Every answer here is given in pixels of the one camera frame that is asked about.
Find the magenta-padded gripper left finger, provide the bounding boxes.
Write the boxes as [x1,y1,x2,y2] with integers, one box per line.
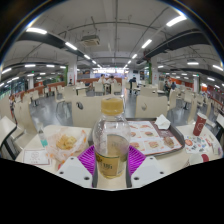
[55,144,99,189]

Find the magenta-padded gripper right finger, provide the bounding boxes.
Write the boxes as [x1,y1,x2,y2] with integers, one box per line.
[125,145,165,189]

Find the clear bottle with yellow cap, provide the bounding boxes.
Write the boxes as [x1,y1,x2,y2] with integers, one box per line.
[92,97,132,180]

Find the clear plastic bag with food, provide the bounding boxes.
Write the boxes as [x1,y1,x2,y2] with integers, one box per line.
[45,128,89,163]

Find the dark food tray with liner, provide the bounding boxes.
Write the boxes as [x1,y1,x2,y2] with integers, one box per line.
[124,117,186,157]

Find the white paper napkin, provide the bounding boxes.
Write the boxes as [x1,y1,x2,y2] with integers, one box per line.
[153,114,172,130]

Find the white paper card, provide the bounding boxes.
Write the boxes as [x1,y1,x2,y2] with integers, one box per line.
[22,148,51,166]

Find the beige chairs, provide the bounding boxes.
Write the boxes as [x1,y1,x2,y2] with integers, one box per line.
[0,83,224,134]

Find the colourful sticker sheet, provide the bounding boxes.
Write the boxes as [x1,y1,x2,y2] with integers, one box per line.
[183,134,214,155]

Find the red paper cup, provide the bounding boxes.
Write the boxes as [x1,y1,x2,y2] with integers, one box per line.
[192,112,208,137]

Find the beige dining table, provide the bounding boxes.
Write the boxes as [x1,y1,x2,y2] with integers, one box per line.
[0,115,18,149]

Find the ceiling air conditioner unit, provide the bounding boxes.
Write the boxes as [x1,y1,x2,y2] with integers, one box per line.
[80,34,101,47]

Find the ceiling lights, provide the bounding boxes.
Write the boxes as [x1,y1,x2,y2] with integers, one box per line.
[0,13,224,84]

